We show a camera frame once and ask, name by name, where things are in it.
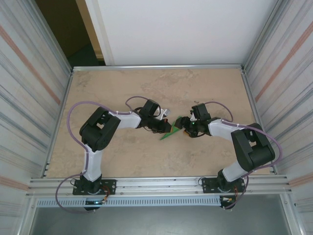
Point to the green paper sheet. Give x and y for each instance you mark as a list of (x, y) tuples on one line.
[(174, 131)]

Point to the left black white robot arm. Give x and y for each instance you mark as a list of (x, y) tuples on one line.
[(97, 132)]

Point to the black controller box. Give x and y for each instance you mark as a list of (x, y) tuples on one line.
[(227, 200), (94, 202)]

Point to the aluminium frame rail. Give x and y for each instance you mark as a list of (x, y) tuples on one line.
[(67, 88), (156, 67), (247, 88)]

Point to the grey metal sheet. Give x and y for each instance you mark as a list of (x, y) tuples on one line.
[(159, 220)]

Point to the corrugated metal side panel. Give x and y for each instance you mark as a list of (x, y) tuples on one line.
[(288, 98), (24, 98)]

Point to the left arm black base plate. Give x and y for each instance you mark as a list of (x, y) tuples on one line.
[(110, 186)]

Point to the white board panel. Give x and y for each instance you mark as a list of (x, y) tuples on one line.
[(183, 31)]

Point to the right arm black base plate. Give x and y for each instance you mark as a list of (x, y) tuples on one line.
[(207, 184)]

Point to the wide aluminium mounting rail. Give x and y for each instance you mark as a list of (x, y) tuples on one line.
[(159, 186)]

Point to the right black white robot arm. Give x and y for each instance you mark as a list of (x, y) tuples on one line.
[(254, 149)]

